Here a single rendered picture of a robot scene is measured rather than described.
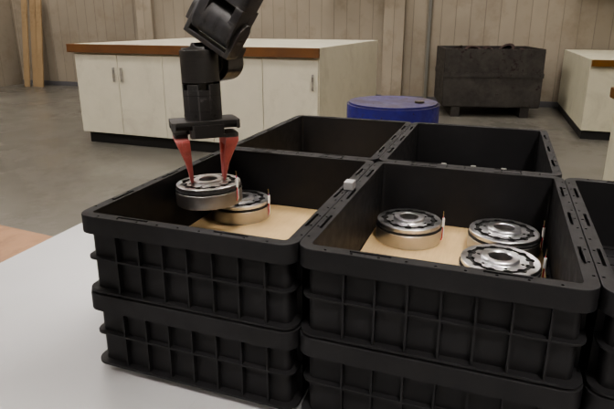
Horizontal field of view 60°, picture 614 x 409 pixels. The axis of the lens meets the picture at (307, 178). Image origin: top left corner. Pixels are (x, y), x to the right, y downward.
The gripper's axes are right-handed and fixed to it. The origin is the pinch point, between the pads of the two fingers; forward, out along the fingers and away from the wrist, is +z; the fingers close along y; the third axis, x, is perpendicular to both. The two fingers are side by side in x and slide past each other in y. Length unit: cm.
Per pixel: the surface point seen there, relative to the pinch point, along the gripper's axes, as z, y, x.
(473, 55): 2, -393, -490
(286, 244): 1.2, -4.3, 29.8
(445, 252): 11.2, -32.4, 17.7
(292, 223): 10.1, -14.0, -1.0
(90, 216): 0.3, 16.6, 13.8
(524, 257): 8.5, -37.3, 28.7
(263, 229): 10.1, -8.5, 0.2
